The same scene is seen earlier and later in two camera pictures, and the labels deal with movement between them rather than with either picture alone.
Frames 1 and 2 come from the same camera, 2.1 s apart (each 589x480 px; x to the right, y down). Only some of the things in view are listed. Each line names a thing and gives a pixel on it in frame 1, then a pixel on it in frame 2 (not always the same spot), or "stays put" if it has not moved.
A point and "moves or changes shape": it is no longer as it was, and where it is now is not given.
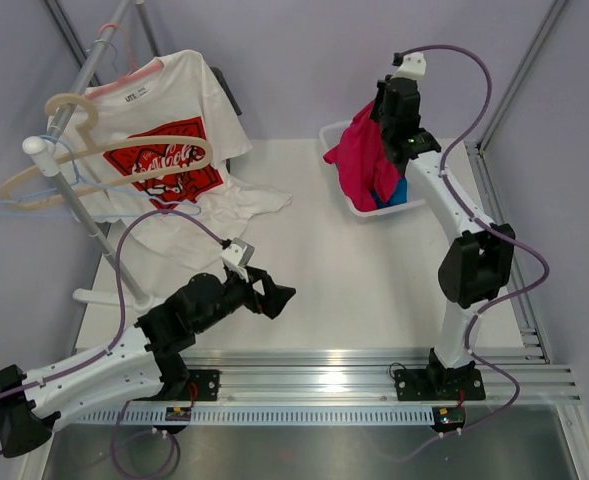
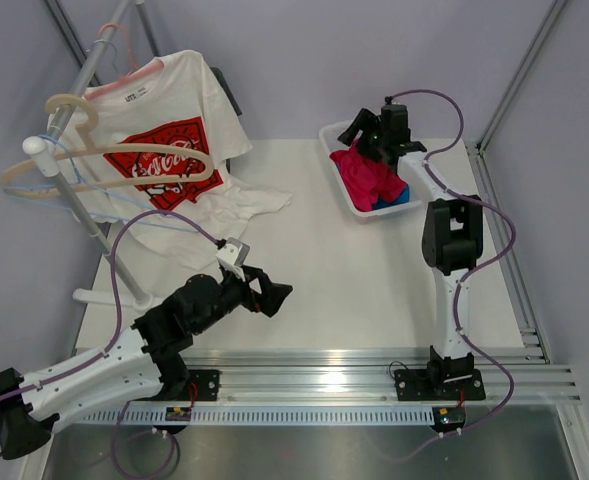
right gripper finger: [379, 112] to [359, 124]
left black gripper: [274, 295] stays put
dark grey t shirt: [223, 81] stays put
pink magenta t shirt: [363, 161] stays put
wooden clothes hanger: [105, 162] moves or changes shape
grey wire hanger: [113, 62] stays put
